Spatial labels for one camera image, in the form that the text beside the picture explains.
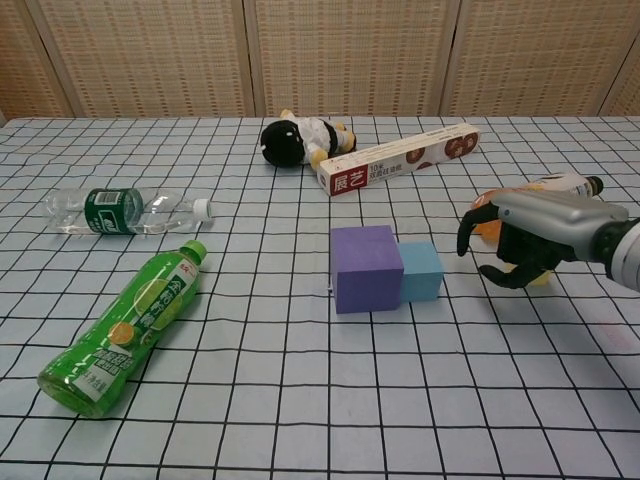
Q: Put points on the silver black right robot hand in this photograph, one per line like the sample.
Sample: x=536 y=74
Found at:
x=550 y=215

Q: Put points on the small yellow foam cube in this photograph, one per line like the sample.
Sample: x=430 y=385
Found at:
x=542 y=279

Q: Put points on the blue cube block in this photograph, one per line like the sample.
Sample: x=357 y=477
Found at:
x=422 y=272

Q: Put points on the large purple foam cube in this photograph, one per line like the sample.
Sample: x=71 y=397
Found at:
x=367 y=270

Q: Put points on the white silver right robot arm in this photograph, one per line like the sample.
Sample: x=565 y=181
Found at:
x=625 y=255

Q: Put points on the orange juice bottle white label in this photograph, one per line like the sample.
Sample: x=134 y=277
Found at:
x=570 y=184

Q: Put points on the long white baking paper box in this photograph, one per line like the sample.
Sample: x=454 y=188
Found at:
x=400 y=160

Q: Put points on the black white plush doll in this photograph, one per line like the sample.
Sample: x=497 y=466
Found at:
x=295 y=140

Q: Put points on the bamboo folding screen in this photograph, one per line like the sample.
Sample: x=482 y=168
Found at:
x=325 y=55

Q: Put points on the light blue checked tablecloth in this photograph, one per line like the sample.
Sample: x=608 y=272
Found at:
x=250 y=400

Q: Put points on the green tea bottle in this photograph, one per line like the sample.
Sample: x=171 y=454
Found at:
x=130 y=325

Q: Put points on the clear water bottle green label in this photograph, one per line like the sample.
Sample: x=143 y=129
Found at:
x=115 y=212

